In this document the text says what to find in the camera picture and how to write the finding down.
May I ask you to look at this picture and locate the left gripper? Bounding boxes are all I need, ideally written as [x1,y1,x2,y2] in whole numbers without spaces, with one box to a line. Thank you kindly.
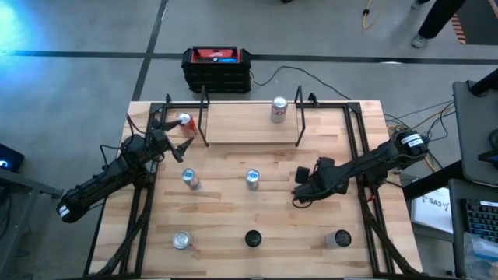
[124,118,195,164]

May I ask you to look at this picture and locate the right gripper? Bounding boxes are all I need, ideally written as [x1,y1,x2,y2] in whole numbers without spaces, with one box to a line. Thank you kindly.
[291,166,351,205]

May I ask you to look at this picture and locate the red soda can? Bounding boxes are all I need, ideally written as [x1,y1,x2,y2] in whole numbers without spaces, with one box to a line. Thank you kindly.
[177,112,199,138]

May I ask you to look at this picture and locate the blue silver Red Bull can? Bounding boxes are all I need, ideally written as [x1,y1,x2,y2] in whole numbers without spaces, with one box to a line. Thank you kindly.
[245,168,261,192]
[181,167,202,191]

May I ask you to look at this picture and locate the Celsius Peach Vibe can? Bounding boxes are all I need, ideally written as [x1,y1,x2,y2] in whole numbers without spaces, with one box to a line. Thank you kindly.
[244,229,263,248]
[324,229,353,250]

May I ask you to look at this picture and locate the silver Diet Coke can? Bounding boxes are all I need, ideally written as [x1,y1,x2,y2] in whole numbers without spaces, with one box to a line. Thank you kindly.
[172,230,197,251]
[270,95,289,124]

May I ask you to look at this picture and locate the red black power station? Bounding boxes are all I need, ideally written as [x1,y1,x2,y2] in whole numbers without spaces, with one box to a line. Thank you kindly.
[181,45,253,94]

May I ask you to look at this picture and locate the white paper sheet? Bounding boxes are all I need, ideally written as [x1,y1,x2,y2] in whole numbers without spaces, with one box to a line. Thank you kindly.
[411,187,454,234]

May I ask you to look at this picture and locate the grey metal stand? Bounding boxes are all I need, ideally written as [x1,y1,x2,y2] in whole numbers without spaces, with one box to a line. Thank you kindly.
[0,167,64,279]

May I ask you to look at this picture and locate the black device blue light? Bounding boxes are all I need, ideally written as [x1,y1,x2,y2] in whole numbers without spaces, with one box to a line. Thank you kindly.
[0,142,25,173]

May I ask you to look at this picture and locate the dark desk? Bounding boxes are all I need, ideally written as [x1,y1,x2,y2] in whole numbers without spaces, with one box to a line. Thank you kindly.
[448,177,498,279]

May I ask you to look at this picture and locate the grey side table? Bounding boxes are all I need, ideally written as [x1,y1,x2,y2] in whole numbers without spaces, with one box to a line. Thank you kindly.
[452,79,498,188]

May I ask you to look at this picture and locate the backlit keyboard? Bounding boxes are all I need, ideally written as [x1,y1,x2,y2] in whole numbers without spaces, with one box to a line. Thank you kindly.
[462,198,498,243]

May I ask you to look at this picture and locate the clear plastic bag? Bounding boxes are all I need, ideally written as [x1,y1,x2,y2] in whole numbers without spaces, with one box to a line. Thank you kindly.
[462,232,498,279]

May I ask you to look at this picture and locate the black pole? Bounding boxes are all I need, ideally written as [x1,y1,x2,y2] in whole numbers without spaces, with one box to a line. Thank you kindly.
[468,68,498,97]

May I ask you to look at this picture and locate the person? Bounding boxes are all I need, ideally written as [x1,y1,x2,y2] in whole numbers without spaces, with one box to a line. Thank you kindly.
[410,0,468,50]

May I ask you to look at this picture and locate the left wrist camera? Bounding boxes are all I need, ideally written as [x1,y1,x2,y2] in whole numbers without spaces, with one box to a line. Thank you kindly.
[150,128,169,147]

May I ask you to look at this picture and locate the wooden shelf black metal frame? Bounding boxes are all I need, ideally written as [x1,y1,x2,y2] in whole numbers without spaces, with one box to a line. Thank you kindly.
[197,84,307,149]

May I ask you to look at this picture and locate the black aluminium table frame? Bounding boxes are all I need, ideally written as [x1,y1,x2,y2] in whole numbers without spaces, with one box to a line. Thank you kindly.
[83,92,423,279]

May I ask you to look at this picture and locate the black power cable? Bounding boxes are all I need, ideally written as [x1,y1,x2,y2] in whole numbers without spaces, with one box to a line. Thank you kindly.
[248,65,353,101]

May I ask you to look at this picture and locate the yellow cable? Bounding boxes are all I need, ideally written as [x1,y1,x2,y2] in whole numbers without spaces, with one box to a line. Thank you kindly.
[387,101,456,173]
[361,0,386,30]

